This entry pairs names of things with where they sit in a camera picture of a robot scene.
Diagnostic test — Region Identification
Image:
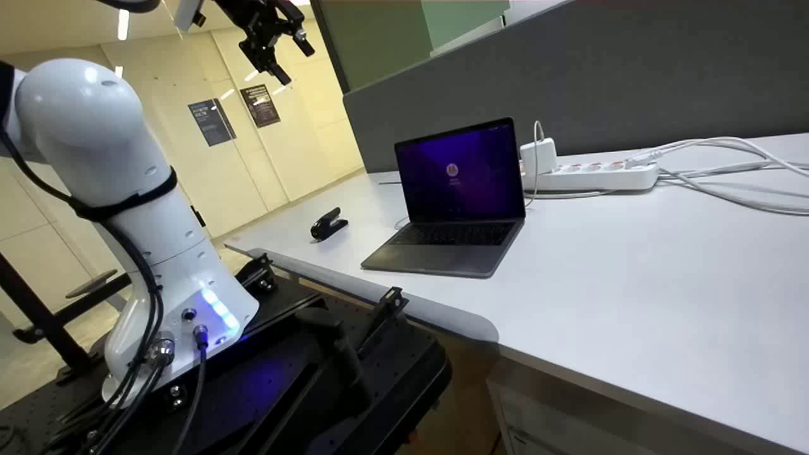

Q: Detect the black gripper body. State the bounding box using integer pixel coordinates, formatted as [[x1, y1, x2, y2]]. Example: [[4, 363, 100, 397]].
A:
[[212, 0, 311, 56]]

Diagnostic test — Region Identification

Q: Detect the grey MacBook laptop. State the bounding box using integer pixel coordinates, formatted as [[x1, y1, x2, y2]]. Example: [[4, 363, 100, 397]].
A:
[[359, 116, 528, 280]]

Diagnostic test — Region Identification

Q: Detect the ceiling light strip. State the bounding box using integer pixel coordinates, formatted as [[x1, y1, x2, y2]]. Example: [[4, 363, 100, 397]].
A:
[[114, 6, 135, 43]]

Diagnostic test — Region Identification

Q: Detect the small black stapler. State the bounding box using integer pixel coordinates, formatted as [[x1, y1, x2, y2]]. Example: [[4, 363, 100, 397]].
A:
[[308, 205, 351, 242]]

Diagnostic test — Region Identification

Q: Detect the white laptop charger adapter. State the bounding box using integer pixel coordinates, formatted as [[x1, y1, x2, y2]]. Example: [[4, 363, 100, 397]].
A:
[[519, 137, 561, 179]]

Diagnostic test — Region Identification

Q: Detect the black table clamp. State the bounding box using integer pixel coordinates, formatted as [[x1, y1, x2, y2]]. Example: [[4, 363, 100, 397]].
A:
[[359, 282, 412, 342]]

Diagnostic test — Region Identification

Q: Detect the grey desk partition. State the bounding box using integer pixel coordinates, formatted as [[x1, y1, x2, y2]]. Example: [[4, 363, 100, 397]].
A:
[[342, 0, 809, 177]]

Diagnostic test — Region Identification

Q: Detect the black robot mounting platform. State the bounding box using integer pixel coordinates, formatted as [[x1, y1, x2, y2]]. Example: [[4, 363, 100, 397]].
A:
[[0, 256, 456, 455]]

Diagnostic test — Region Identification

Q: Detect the white power strip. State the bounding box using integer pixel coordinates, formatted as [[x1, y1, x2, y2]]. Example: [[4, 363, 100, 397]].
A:
[[532, 160, 662, 195]]

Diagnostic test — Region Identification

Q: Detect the black floor stand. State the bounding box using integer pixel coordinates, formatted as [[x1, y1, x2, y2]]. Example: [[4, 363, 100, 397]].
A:
[[0, 249, 135, 385]]

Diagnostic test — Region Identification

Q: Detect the dark wall poster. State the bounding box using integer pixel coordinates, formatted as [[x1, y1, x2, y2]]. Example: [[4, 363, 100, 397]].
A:
[[239, 80, 283, 132], [184, 95, 239, 148]]

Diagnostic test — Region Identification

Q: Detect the green wall panel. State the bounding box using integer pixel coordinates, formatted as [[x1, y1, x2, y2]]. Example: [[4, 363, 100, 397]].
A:
[[308, 0, 513, 95]]

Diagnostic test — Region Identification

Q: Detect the thin white charger cable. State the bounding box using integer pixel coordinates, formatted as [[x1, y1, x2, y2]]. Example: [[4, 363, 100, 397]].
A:
[[527, 119, 548, 210]]

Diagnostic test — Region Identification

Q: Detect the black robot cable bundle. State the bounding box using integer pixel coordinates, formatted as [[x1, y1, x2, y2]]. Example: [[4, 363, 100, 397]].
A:
[[0, 124, 212, 455]]

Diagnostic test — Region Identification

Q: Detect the thick white power cable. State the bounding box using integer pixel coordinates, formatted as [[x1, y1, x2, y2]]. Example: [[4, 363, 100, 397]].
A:
[[655, 166, 809, 222], [642, 133, 809, 182]]

